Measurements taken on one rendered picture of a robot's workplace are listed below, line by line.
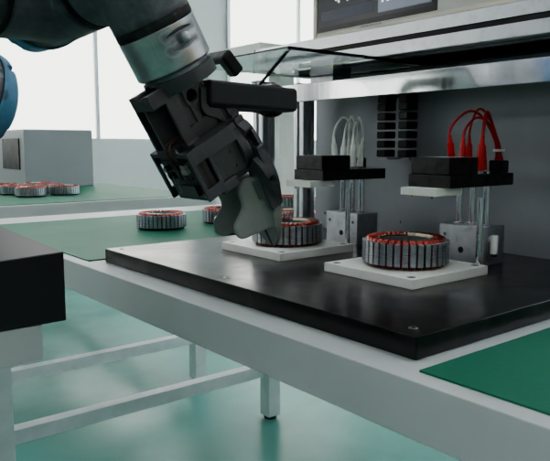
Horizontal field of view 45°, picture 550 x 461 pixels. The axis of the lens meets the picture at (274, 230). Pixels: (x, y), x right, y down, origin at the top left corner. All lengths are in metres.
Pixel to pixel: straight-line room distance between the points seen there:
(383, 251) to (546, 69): 0.29
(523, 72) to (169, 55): 0.46
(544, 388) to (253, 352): 0.30
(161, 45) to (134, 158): 5.31
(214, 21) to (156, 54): 5.83
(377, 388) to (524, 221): 0.55
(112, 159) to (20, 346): 5.11
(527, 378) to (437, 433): 0.09
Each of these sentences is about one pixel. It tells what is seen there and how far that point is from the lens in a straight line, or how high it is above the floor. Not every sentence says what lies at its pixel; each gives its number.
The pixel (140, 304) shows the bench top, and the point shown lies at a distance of 0.92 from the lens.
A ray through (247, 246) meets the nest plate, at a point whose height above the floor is 0.78.
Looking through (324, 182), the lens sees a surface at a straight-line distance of 1.05.
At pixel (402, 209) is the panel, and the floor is 0.82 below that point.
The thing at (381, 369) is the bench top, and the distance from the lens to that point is 0.58.
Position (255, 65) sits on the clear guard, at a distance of 0.91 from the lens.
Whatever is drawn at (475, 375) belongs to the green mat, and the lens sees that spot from 0.57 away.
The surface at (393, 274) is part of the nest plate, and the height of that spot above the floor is 0.78.
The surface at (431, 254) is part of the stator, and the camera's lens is 0.84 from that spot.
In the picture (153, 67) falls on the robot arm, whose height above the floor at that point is 1.01.
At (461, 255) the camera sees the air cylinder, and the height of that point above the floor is 0.78.
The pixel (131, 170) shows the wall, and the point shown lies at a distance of 5.90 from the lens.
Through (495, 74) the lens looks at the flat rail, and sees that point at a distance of 0.91.
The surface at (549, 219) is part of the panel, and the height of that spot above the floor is 0.83.
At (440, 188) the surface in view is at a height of 0.88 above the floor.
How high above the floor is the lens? 0.94
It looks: 7 degrees down
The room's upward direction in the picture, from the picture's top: straight up
